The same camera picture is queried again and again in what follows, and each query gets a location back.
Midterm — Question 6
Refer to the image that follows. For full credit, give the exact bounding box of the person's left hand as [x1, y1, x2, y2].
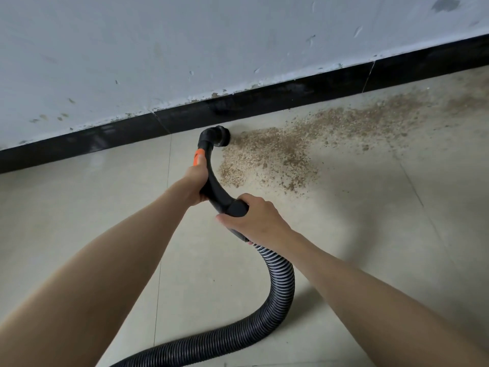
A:
[176, 160, 211, 207]

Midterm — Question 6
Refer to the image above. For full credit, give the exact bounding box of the black vacuum hose with handle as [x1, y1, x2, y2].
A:
[111, 125, 296, 367]

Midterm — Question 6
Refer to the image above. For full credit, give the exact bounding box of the brown sawdust dirt patch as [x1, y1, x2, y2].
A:
[218, 72, 489, 194]

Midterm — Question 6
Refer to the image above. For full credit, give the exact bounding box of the person's right hand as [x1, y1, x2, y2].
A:
[215, 193, 301, 253]

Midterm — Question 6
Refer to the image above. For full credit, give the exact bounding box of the person's left forearm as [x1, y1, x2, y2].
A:
[0, 187, 192, 367]

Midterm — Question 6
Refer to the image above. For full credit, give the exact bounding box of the tiled floor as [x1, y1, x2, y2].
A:
[0, 66, 489, 367]

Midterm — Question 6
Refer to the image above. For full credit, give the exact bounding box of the person's right forearm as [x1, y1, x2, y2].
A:
[286, 233, 489, 367]

